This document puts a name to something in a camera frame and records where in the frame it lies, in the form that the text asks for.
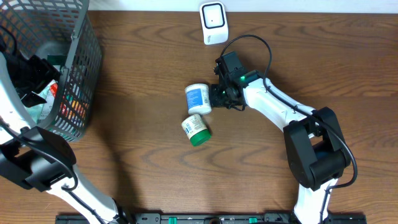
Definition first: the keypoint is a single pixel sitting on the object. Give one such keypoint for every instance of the red white small packet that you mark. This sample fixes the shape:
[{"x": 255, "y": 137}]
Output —
[{"x": 53, "y": 89}]

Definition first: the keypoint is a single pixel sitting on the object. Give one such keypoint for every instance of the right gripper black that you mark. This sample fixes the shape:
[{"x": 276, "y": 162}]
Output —
[{"x": 216, "y": 99}]

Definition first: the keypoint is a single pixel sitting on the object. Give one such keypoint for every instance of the green white package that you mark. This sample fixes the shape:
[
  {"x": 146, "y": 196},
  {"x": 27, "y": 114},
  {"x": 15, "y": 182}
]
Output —
[{"x": 57, "y": 60}]

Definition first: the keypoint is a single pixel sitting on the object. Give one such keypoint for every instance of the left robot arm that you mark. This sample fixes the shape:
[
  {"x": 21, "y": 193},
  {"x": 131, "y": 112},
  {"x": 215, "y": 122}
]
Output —
[{"x": 35, "y": 158}]

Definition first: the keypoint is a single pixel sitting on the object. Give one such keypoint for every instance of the white barcode scanner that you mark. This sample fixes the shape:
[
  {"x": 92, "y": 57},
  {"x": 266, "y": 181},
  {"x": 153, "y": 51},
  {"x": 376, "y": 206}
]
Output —
[{"x": 214, "y": 23}]

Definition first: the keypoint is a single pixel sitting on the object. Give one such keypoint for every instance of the green lid jar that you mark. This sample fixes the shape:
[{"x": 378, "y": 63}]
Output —
[{"x": 196, "y": 130}]

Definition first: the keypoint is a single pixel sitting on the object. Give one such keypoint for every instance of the white jar blue label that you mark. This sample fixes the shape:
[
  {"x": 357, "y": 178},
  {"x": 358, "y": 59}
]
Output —
[{"x": 198, "y": 100}]

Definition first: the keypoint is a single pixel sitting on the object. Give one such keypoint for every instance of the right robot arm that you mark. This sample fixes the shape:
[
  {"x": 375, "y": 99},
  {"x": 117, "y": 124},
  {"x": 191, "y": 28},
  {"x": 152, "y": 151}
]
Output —
[{"x": 316, "y": 149}]

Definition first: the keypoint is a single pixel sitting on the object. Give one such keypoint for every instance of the grey plastic mesh basket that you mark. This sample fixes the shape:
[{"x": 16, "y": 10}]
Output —
[{"x": 41, "y": 28}]

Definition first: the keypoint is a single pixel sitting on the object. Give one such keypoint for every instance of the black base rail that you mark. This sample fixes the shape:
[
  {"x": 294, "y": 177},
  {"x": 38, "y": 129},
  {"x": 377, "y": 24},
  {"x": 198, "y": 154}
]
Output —
[{"x": 268, "y": 218}]

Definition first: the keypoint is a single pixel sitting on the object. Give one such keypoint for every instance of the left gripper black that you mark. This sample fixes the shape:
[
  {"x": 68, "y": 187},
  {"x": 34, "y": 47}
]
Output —
[{"x": 42, "y": 78}]

